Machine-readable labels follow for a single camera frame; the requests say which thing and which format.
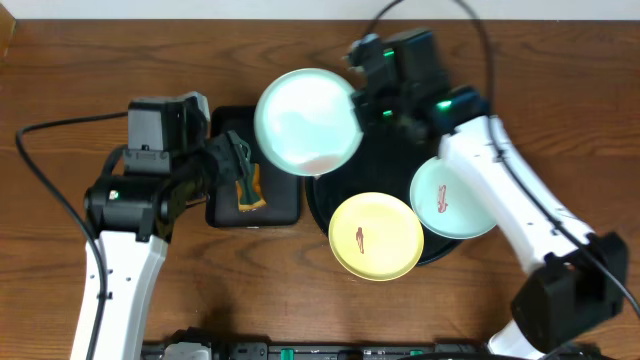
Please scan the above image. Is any round black tray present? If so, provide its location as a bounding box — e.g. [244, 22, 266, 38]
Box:
[305, 110, 439, 233]

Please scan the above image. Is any light green plate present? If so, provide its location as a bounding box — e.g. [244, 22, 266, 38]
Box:
[409, 157, 496, 240]
[254, 68, 363, 177]

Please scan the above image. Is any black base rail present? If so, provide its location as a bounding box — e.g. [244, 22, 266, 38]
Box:
[139, 327, 616, 360]

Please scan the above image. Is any light green plate top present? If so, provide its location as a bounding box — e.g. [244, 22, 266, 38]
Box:
[254, 68, 363, 177]

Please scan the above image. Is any yellow plate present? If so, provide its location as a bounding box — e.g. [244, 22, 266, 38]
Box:
[328, 192, 424, 282]

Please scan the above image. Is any orange green sponge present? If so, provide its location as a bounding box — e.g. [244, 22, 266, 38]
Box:
[236, 163, 266, 212]

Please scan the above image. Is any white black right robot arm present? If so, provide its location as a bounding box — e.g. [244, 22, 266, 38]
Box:
[351, 83, 639, 359]

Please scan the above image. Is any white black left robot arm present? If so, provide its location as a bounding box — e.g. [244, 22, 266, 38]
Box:
[71, 131, 252, 359]

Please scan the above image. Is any rectangular black tray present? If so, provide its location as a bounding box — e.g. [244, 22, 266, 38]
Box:
[205, 106, 301, 228]

